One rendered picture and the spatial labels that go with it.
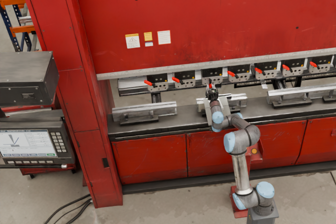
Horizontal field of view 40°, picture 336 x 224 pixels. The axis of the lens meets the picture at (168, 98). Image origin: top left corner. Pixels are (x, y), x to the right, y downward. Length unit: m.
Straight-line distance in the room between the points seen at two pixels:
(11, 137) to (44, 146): 0.20
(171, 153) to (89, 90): 1.05
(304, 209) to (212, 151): 0.96
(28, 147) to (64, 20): 0.80
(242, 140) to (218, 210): 1.39
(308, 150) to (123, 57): 1.85
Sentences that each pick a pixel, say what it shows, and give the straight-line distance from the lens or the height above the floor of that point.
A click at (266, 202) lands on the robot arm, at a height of 0.92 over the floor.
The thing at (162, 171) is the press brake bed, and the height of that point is 0.30.
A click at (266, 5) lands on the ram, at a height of 1.83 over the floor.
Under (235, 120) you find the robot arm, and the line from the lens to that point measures 3.18.
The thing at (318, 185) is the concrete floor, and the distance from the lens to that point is 4.41.
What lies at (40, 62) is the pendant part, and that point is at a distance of 2.63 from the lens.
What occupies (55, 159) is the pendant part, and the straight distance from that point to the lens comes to 3.00.
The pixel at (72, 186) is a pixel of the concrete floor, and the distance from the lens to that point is 4.45.
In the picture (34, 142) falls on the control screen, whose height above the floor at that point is 1.46.
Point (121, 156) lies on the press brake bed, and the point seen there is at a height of 0.57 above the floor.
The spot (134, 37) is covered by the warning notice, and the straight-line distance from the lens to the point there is 3.08.
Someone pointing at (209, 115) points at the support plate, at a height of 1.00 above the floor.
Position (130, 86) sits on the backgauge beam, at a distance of 3.75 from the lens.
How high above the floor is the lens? 3.59
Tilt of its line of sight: 46 degrees down
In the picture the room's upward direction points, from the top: 5 degrees counter-clockwise
